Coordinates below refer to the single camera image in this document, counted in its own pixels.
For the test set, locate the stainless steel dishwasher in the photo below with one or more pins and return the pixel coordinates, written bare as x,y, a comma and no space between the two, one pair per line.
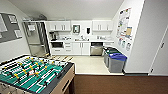
96,49

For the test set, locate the white double-door base cabinet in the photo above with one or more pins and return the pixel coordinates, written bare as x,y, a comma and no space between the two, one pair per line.
81,48

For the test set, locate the wide white drawer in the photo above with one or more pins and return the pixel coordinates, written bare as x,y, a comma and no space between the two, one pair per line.
57,51

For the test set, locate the stainless steel refrigerator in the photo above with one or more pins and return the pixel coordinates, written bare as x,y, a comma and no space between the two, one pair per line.
35,40

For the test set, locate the chrome sink faucet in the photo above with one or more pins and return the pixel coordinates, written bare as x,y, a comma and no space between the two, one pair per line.
83,37

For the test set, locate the black built-in microwave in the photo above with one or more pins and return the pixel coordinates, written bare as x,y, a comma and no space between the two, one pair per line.
57,45

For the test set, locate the white door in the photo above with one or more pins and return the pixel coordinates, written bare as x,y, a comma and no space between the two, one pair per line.
160,50

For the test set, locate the large colourful wall poster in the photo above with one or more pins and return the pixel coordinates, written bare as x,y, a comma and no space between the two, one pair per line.
124,25

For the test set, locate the framed wall picture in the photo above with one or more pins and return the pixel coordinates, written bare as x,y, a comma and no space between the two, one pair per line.
10,28

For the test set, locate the green foosball table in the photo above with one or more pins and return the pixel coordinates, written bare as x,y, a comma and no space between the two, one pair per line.
30,75

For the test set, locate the white paper fridge notice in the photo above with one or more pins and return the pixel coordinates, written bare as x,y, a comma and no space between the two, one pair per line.
32,28

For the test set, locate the grey bin blue lid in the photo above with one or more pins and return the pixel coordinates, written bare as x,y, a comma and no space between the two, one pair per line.
117,64

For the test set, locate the grey bin green lid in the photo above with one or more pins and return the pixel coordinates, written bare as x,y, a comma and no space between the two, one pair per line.
107,53

